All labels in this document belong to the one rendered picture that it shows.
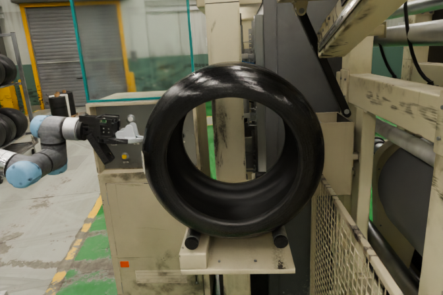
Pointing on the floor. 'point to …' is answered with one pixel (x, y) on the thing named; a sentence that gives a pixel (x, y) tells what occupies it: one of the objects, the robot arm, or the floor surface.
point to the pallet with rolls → (63, 105)
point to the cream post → (215, 43)
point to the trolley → (21, 124)
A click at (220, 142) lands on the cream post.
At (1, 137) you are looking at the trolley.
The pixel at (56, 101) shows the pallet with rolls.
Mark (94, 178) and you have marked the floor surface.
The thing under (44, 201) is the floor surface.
